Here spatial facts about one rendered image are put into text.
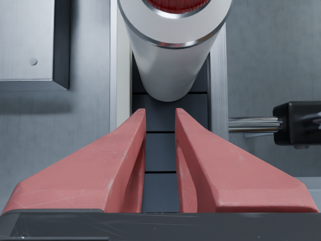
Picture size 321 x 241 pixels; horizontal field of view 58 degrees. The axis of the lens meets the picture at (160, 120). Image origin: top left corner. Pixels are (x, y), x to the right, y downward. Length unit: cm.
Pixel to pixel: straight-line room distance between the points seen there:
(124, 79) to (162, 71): 9
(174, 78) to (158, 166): 12
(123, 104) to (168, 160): 7
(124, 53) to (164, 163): 11
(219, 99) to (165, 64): 6
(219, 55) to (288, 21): 19
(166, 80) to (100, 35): 19
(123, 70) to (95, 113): 10
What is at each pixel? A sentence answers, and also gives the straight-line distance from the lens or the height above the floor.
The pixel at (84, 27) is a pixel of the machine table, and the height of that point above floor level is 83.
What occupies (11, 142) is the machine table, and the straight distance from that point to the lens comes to 37.
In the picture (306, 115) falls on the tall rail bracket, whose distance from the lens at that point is 21.
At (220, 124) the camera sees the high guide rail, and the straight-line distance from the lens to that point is 20.
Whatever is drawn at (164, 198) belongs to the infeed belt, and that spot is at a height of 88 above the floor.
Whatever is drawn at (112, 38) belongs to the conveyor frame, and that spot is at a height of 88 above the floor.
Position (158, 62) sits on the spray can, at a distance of 15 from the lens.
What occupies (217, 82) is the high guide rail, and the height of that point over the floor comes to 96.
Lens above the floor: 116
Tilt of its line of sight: 85 degrees down
